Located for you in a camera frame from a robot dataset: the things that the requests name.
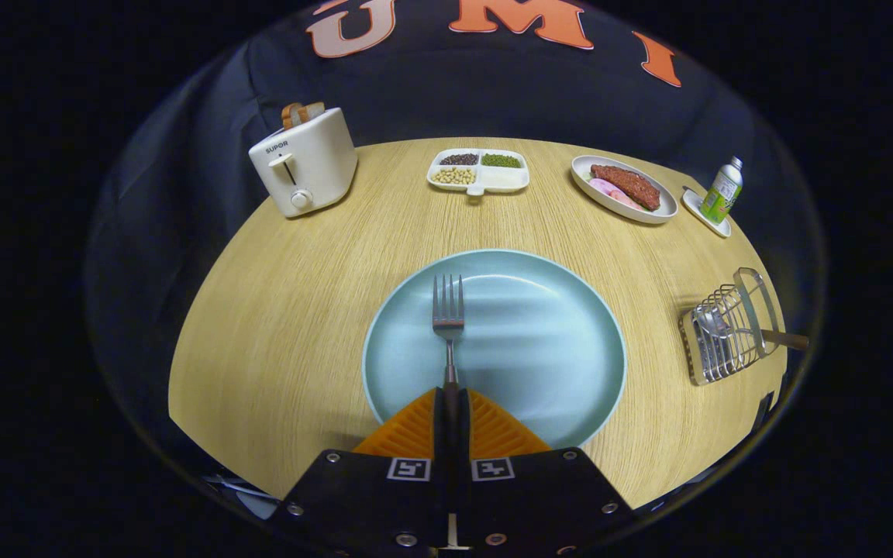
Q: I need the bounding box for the light blue round plate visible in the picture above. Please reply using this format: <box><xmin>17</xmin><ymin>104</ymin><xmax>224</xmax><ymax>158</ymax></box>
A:
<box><xmin>361</xmin><ymin>249</ymin><xmax>627</xmax><ymax>450</ymax></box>

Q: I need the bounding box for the white square coaster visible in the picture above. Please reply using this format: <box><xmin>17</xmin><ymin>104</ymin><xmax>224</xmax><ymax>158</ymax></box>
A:
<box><xmin>682</xmin><ymin>188</ymin><xmax>733</xmax><ymax>238</ymax></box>

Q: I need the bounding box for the wooden handle metal fork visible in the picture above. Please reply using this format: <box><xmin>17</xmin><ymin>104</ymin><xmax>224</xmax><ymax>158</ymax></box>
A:
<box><xmin>432</xmin><ymin>274</ymin><xmax>466</xmax><ymax>466</ymax></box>

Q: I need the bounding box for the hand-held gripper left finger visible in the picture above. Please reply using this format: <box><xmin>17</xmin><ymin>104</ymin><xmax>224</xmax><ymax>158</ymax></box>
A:
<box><xmin>268</xmin><ymin>387</ymin><xmax>447</xmax><ymax>553</ymax></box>

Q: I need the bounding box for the metal wire basket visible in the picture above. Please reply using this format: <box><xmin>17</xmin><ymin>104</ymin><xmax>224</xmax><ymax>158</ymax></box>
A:
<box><xmin>679</xmin><ymin>267</ymin><xmax>781</xmax><ymax>387</ymax></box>

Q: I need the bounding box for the brown cooked meat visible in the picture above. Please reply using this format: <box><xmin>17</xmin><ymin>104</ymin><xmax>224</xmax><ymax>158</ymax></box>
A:
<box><xmin>591</xmin><ymin>164</ymin><xmax>661</xmax><ymax>212</ymax></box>

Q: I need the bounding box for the white divided snack tray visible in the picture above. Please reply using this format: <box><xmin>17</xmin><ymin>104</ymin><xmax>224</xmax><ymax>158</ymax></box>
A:
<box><xmin>426</xmin><ymin>148</ymin><xmax>530</xmax><ymax>196</ymax></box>

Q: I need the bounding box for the white toaster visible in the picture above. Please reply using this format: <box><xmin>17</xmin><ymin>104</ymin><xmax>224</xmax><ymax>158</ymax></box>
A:
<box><xmin>249</xmin><ymin>107</ymin><xmax>359</xmax><ymax>219</ymax></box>

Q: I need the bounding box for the white oval plate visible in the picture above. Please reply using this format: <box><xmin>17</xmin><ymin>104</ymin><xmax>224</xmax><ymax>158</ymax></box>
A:
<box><xmin>571</xmin><ymin>155</ymin><xmax>679</xmax><ymax>225</ymax></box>

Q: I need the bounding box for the wooden handle metal spoon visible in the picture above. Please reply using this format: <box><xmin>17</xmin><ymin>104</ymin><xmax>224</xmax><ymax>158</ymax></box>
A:
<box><xmin>696</xmin><ymin>305</ymin><xmax>810</xmax><ymax>351</ymax></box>

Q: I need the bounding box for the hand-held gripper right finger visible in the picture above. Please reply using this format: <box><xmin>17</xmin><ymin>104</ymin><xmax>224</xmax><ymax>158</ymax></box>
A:
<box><xmin>458</xmin><ymin>387</ymin><xmax>635</xmax><ymax>553</ymax></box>

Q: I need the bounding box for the green label metal bottle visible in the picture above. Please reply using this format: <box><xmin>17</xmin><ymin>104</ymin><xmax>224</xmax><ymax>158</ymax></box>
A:
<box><xmin>700</xmin><ymin>156</ymin><xmax>743</xmax><ymax>226</ymax></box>

